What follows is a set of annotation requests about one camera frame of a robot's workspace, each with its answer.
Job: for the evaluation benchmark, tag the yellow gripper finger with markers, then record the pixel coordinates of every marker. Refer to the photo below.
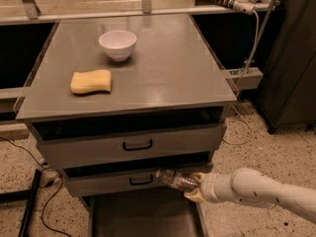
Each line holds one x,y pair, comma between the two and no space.
198,176
195,196

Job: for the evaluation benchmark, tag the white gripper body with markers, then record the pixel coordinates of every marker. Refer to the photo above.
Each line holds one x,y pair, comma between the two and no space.
208,186

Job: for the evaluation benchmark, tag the clear plastic water bottle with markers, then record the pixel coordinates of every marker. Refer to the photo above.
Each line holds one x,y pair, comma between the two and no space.
177,181

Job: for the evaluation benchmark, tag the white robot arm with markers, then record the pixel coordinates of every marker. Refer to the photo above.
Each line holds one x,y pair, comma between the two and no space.
249,187

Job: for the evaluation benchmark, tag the grey open bottom drawer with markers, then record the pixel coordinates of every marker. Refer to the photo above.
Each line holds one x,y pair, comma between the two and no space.
156,212

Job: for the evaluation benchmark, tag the grey drawer cabinet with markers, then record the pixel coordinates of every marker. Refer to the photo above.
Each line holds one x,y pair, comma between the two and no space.
170,82

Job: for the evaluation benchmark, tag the grey middle drawer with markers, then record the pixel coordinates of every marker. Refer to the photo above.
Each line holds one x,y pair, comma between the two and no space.
86,181

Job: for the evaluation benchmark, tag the grey top drawer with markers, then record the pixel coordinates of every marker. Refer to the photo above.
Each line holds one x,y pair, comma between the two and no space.
86,151

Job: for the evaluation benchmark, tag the yellow sponge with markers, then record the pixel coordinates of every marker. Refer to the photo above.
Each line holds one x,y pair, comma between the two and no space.
92,81

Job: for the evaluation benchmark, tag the white ceramic bowl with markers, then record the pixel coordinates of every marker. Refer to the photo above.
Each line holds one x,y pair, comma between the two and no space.
118,45

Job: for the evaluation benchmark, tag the white power strip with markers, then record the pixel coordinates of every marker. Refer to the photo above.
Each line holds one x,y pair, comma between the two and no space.
243,6

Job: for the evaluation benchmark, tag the black middle drawer handle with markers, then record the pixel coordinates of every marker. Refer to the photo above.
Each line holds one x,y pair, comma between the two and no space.
141,181

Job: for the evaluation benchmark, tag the black drawer handle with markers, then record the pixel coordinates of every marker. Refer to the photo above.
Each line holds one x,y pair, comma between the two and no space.
137,146
141,181

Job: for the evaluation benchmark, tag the black top drawer handle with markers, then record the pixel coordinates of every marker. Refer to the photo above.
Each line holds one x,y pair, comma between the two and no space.
137,146

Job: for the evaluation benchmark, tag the grey metal bracket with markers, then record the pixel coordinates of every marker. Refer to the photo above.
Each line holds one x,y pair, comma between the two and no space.
239,80

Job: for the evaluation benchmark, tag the black metal floor frame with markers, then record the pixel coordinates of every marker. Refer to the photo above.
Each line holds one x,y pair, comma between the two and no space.
29,197

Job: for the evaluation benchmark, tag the grey metal rail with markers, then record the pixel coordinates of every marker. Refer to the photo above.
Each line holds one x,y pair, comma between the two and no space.
199,10

